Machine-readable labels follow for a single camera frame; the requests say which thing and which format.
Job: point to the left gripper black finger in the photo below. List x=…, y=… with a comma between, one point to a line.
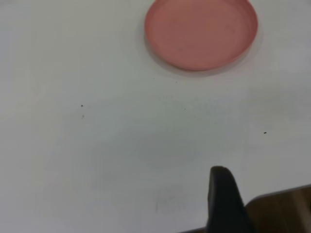
x=223, y=206

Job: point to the pink round plate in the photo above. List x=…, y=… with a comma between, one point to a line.
x=199, y=34

